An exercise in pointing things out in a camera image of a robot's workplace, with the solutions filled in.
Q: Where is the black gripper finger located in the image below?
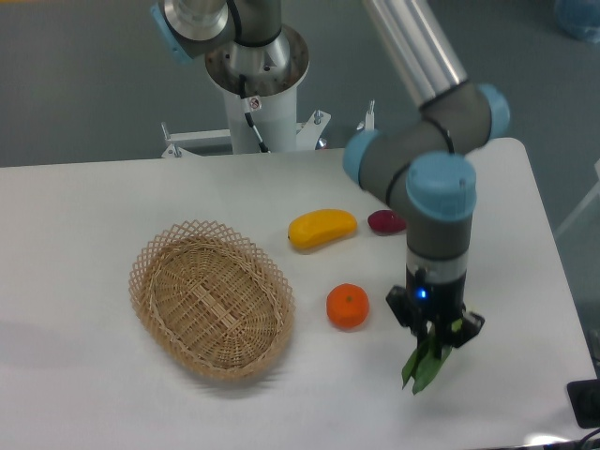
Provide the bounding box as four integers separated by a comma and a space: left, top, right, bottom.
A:
436, 310, 486, 349
385, 285, 428, 337

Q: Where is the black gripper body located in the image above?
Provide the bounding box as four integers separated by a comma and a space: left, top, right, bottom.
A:
406, 252, 467, 325

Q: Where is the green bok choy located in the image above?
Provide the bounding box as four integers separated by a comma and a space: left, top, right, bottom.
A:
401, 324, 454, 395

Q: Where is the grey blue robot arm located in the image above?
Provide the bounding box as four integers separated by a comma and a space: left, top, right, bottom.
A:
151, 1, 510, 348

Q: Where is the orange tangerine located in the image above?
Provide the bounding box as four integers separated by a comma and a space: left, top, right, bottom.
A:
326, 283, 370, 330

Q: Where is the purple sweet potato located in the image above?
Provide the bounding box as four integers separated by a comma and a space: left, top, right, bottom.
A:
367, 210, 407, 235

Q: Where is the yellow mango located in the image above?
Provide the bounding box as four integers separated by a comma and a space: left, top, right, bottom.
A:
288, 209, 357, 250

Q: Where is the black device at table edge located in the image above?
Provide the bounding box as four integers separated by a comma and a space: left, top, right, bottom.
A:
566, 379, 599, 429

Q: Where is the woven wicker basket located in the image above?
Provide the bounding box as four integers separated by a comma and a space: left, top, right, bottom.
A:
128, 220, 295, 382

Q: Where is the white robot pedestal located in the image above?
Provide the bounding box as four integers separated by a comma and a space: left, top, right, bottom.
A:
222, 86, 297, 155

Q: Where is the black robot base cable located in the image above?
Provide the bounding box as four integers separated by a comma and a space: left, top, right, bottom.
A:
237, 73, 272, 155

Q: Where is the white metal base frame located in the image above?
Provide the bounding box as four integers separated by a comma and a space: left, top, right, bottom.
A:
159, 98, 381, 158

